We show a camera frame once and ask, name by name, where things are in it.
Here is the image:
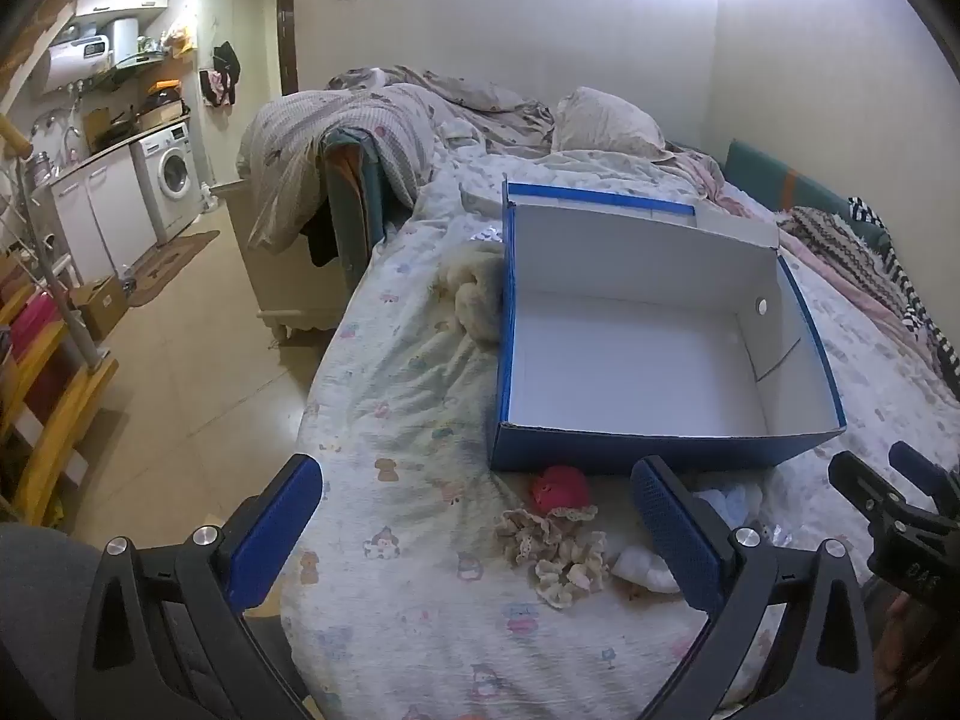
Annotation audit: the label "brown door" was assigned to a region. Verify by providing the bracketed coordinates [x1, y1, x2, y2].
[275, 0, 300, 97]

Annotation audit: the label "beige patterned quilt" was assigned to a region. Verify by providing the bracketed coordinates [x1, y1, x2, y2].
[236, 64, 557, 254]

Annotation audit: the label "teal padded headboard panel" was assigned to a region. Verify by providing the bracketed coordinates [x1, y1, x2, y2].
[724, 139, 893, 248]

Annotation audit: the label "white washing machine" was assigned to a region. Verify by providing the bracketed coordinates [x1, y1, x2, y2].
[131, 120, 205, 245]

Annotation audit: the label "brown doormat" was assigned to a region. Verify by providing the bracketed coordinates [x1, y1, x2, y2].
[124, 229, 222, 308]

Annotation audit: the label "blue and white cardboard box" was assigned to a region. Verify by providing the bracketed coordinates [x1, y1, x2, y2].
[487, 176, 848, 475]

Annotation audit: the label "pink cloth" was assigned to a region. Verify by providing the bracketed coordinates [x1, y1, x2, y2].
[666, 148, 760, 220]

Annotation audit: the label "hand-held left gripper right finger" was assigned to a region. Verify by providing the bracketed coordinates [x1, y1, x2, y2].
[630, 456, 878, 720]

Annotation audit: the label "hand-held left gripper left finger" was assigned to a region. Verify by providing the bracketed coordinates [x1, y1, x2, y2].
[75, 454, 323, 720]

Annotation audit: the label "pink soft toy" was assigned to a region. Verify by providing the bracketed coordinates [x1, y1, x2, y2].
[531, 465, 597, 522]

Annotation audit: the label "range hood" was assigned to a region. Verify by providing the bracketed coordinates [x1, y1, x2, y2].
[112, 15, 167, 73]

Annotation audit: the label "white water heater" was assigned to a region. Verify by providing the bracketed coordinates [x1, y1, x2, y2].
[34, 37, 115, 95]

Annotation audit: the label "white kitchen cabinet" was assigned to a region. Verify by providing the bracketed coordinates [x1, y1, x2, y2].
[49, 142, 160, 287]

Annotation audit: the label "white wooden bed frame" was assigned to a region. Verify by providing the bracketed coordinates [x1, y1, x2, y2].
[225, 178, 355, 340]

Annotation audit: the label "black hanging cloth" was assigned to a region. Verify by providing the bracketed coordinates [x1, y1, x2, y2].
[303, 208, 343, 269]

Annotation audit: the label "white soft toy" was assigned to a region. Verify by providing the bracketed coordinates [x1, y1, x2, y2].
[611, 544, 685, 592]

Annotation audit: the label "person's grey trousers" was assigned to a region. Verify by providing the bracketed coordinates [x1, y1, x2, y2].
[0, 523, 103, 720]

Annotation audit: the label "cream fluffy plush toy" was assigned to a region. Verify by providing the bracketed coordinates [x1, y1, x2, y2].
[437, 240, 508, 347]

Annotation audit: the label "beige crocheted plush toy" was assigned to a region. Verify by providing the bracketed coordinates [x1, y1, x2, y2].
[493, 506, 608, 610]

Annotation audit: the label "brown patterned knit blanket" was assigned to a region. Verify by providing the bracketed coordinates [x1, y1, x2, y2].
[776, 206, 914, 316]

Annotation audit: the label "beige pillow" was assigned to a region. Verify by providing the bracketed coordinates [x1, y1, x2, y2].
[551, 86, 668, 161]

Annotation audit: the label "yellow wooden rack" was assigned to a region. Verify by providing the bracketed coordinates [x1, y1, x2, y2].
[0, 240, 121, 527]

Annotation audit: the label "brown cardboard box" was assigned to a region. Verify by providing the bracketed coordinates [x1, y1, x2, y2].
[71, 275, 130, 342]

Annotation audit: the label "dark hanging clothes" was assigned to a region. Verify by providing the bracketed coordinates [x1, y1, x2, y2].
[212, 41, 242, 107]

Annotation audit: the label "light blue plush toy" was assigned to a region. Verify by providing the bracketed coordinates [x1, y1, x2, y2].
[690, 484, 766, 535]

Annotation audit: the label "black and white striped cloth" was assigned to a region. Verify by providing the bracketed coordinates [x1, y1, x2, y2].
[847, 197, 960, 374]

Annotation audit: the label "teal padded bed rail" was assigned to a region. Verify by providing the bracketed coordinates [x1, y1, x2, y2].
[322, 127, 392, 287]

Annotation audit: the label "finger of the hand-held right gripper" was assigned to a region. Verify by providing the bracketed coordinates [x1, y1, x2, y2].
[829, 451, 912, 533]
[889, 441, 960, 511]

